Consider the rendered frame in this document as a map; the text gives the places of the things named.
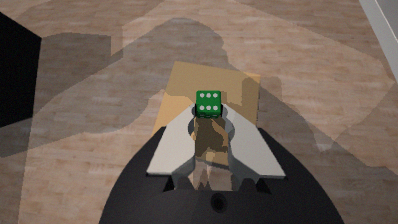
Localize tan flat mat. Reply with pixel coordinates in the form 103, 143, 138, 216
151, 61, 260, 165

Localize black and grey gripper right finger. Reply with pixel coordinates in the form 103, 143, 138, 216
220, 103, 345, 224

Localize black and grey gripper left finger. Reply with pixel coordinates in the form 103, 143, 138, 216
98, 103, 197, 224

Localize green die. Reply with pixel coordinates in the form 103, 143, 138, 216
196, 91, 221, 119

